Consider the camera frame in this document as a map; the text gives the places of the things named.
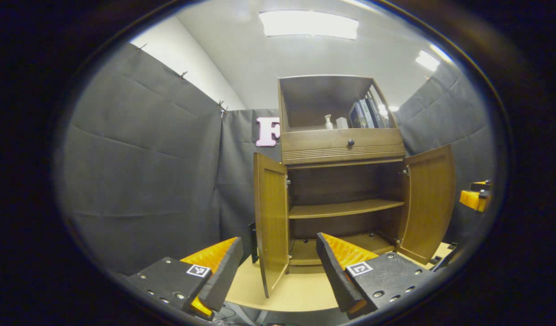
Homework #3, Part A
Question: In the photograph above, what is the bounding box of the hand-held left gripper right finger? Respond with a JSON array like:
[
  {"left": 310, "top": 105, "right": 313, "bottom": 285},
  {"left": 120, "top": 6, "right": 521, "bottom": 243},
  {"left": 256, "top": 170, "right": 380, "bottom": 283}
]
[{"left": 317, "top": 232, "right": 434, "bottom": 317}]

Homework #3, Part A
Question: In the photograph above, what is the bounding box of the black backdrop cloth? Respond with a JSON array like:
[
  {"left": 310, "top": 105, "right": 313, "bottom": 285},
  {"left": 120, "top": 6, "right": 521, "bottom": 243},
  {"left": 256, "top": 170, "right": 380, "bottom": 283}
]
[{"left": 56, "top": 43, "right": 495, "bottom": 274}]

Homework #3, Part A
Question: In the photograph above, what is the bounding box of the dark spine book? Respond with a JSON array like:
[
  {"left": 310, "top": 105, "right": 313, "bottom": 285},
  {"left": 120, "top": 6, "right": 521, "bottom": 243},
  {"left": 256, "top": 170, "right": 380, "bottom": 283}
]
[{"left": 366, "top": 96, "right": 388, "bottom": 128}]

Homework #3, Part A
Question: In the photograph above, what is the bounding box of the light grey spine book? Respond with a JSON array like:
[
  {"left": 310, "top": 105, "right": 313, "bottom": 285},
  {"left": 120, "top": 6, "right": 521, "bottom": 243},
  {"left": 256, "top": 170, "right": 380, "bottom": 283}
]
[{"left": 359, "top": 99, "right": 376, "bottom": 129}]

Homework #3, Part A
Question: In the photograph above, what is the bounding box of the wooden double-door shoe cabinet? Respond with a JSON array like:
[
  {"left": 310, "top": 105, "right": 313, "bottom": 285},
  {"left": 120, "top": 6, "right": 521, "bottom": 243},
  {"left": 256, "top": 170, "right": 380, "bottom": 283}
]
[{"left": 253, "top": 75, "right": 456, "bottom": 298}]

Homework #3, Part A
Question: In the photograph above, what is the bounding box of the wooden drawer with black knob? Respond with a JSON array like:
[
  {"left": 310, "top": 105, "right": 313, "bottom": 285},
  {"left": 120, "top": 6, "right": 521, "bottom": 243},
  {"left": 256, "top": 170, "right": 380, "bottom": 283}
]
[{"left": 281, "top": 128, "right": 406, "bottom": 165}]

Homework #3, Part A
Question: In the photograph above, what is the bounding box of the dark blue book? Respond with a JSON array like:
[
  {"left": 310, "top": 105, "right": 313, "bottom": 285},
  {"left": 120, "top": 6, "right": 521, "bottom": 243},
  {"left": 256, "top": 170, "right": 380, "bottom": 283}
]
[{"left": 349, "top": 102, "right": 368, "bottom": 129}]

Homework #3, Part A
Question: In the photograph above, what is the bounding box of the wooden shelf board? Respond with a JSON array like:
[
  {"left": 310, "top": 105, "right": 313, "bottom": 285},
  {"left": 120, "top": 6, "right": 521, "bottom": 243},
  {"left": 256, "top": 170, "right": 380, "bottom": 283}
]
[{"left": 288, "top": 198, "right": 405, "bottom": 219}]

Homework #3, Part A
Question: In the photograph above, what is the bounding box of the small ceiling light panel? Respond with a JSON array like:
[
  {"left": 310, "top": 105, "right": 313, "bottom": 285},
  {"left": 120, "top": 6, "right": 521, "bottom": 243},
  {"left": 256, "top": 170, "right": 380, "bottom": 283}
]
[{"left": 416, "top": 50, "right": 440, "bottom": 72}]

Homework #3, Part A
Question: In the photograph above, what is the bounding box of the large ceiling light panel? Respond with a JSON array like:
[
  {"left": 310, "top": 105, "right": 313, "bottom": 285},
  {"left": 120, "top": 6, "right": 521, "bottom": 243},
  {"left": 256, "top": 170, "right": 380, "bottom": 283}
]
[{"left": 259, "top": 10, "right": 359, "bottom": 40}]

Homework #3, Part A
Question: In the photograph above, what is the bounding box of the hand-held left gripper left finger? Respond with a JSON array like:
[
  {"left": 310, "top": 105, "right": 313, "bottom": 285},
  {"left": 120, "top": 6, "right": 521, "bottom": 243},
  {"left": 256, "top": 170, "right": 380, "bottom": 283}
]
[{"left": 124, "top": 236, "right": 243, "bottom": 320}]

